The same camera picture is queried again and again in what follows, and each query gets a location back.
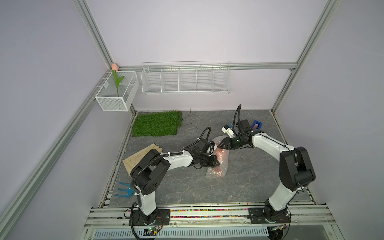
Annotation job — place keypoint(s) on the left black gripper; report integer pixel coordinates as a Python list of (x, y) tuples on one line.
[(213, 160)]

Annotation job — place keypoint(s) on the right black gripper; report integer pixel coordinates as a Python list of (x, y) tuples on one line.
[(226, 143)]

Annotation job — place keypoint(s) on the red plastic wine glass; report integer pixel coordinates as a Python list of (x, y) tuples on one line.
[(219, 159)]

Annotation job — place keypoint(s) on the clear bubble wrap sheet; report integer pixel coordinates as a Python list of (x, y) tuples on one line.
[(217, 160)]

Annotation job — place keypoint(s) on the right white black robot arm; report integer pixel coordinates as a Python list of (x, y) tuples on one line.
[(295, 167)]

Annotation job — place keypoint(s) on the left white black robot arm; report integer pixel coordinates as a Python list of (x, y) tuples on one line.
[(148, 174)]

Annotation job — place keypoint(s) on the blue tape dispenser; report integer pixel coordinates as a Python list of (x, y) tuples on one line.
[(257, 122)]

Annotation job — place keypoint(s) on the green artificial grass mat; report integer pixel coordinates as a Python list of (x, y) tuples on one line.
[(157, 124)]

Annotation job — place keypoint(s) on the blue yellow garden rake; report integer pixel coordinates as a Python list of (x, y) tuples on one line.
[(125, 192)]

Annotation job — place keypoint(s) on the small white mesh basket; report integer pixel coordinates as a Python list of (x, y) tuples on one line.
[(107, 95)]

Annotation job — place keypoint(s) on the pink artificial tulip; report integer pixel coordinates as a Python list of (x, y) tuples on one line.
[(118, 79)]

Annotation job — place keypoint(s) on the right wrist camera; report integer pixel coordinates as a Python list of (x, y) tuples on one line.
[(229, 131)]

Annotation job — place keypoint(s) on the long white wire basket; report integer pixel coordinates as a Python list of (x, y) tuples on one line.
[(186, 77)]

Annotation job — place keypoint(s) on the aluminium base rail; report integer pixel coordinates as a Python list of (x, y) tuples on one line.
[(303, 221)]

